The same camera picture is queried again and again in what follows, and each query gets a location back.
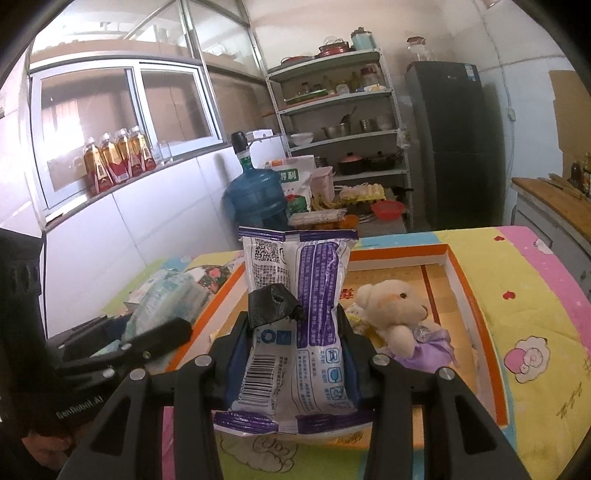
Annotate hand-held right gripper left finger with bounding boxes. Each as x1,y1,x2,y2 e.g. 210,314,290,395
58,311,252,480

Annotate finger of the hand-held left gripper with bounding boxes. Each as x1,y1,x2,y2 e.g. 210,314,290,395
46,315,112,361
117,318,192,361

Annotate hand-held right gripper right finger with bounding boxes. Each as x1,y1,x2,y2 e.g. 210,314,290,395
339,305,529,480

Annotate green white wet wipes pack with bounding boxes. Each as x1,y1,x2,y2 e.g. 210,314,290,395
124,270,209,344

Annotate cream teddy bear purple dress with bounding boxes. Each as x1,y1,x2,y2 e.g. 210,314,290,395
353,279,458,370

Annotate white purple plastic packet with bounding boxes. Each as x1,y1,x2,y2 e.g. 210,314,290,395
215,226,375,437

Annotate orange gold cardboard box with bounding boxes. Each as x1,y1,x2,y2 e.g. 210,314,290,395
166,244,509,450

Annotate person's left hand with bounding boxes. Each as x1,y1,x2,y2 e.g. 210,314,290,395
21,429,77,470

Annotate floral tissue pack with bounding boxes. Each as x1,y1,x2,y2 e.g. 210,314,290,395
187,264,234,296

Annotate clear food container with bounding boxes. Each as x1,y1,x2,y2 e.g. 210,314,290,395
288,209,347,230

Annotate blue water jug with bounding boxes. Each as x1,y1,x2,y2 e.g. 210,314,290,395
223,167,289,229

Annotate red plastic basket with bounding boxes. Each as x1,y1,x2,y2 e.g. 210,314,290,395
370,202,407,221

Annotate white printed sack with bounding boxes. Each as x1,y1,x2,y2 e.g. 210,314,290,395
264,156,317,208

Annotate black water pump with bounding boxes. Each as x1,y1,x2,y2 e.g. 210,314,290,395
231,131,259,160

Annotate red cooking pot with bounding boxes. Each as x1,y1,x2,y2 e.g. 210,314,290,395
338,152,368,175

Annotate black frying pan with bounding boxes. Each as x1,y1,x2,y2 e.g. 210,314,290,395
367,151,402,172

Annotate sliding aluminium window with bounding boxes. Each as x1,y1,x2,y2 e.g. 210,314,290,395
28,65,232,222

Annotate grey kitchen counter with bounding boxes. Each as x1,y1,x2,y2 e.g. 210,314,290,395
512,178,591,296

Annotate dark refrigerator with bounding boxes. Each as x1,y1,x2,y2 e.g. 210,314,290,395
405,61,509,234

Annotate wooden cutting board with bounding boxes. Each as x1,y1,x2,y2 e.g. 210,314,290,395
512,176,591,232

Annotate grey metal shelf rack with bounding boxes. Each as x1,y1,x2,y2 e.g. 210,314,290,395
265,48,414,222

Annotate green tray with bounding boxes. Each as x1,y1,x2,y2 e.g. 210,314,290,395
284,90,335,103

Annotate kitchen knife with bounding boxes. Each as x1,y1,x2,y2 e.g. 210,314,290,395
542,174,583,197

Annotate large glass jar red lid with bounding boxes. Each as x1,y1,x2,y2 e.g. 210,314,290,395
406,37,432,63

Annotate cardboard sheet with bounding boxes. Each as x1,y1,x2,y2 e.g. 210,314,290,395
549,69,591,160

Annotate teal canister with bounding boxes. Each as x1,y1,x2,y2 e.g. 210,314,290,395
351,28,377,51

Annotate wall cable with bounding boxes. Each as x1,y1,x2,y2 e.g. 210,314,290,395
482,0,515,121

